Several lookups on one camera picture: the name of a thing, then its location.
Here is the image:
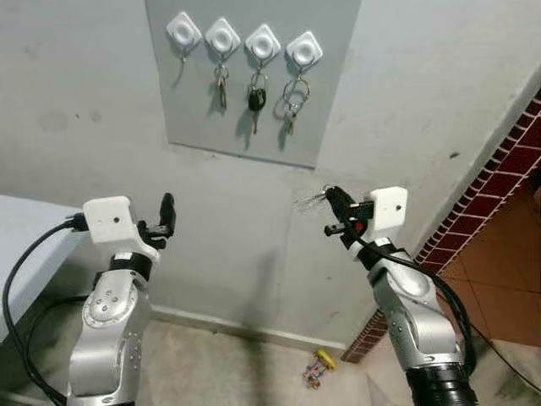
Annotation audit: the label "white square wall hook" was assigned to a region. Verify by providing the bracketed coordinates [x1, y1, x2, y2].
[205, 17, 242, 67]
[166, 11, 203, 62]
[285, 30, 324, 79]
[244, 23, 281, 73]

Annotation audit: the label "small colourful toy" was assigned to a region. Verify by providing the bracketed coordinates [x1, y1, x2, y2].
[303, 349, 337, 390]

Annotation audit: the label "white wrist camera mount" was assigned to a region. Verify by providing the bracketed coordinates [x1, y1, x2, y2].
[369, 187, 409, 235]
[82, 195, 161, 265]

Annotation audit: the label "large ring with keys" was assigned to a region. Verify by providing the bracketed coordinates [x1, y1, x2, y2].
[281, 76, 311, 136]

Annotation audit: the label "grey wall panel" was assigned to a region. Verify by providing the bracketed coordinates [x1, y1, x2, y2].
[145, 0, 363, 168]

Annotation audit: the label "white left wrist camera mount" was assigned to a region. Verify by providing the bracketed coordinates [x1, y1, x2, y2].
[82, 195, 161, 265]

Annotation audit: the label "black head car key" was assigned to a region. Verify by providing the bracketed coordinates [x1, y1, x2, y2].
[247, 70, 269, 134]

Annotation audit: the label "silver keys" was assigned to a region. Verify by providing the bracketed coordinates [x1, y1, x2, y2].
[293, 184, 335, 210]

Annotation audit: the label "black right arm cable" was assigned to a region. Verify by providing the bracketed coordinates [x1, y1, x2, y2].
[342, 224, 541, 398]

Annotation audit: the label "white skirting board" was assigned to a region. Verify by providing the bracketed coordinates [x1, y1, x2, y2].
[152, 304, 349, 353]

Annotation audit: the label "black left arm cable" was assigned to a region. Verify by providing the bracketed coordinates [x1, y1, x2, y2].
[2, 215, 90, 406]

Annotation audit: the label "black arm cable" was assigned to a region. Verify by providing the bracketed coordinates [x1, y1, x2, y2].
[2, 215, 90, 406]
[342, 224, 541, 398]

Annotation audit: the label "single silver key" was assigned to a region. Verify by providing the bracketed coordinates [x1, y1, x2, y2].
[214, 63, 230, 111]

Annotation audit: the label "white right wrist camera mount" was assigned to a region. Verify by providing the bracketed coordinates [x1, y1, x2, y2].
[369, 187, 409, 235]

